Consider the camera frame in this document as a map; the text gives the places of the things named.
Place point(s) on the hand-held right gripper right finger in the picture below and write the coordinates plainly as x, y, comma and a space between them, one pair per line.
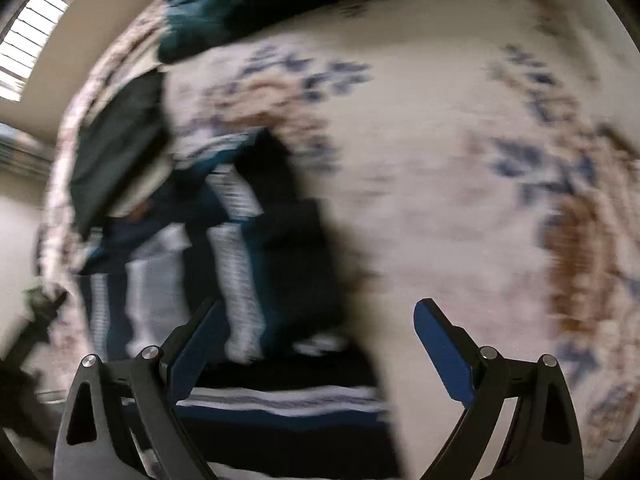
442, 350

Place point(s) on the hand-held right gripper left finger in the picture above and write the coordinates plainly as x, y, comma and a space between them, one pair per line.
200, 340

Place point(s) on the striped fleece sweater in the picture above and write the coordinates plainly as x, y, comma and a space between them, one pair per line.
280, 260

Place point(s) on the floral bed sheet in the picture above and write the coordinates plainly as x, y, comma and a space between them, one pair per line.
425, 185

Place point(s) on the dark grey cloth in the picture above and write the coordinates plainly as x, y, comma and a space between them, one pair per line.
120, 150

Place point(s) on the dark teal cloth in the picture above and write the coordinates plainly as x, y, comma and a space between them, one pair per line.
250, 0

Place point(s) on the window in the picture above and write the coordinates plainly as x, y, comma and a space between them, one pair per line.
35, 35

